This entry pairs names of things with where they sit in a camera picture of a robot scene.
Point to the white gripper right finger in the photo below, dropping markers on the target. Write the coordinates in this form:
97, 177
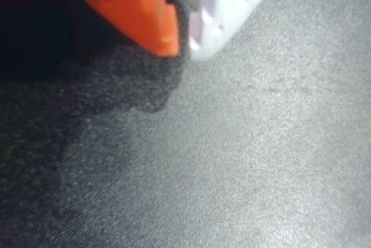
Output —
229, 7

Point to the black table mat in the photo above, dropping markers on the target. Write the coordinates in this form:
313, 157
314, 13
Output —
232, 149

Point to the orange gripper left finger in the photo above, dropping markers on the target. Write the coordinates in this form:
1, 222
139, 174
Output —
136, 7

